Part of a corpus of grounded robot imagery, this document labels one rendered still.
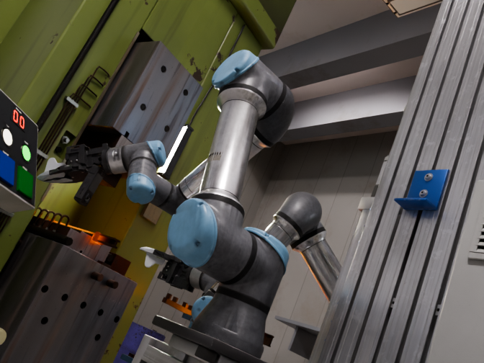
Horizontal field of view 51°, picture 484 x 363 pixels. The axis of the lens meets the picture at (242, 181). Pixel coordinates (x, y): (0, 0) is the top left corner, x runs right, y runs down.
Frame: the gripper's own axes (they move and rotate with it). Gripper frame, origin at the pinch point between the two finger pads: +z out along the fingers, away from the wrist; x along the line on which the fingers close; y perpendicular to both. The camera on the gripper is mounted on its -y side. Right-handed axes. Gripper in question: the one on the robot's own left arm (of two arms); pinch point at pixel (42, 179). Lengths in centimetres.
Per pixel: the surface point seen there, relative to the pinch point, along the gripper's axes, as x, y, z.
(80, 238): -40.3, -4.6, 6.1
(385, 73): -298, 207, -185
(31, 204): -4.4, -4.9, 5.3
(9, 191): 7.1, -5.4, 5.4
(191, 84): -52, 59, -37
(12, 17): -29, 91, 31
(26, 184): 0.2, -0.8, 4.5
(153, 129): -46, 38, -21
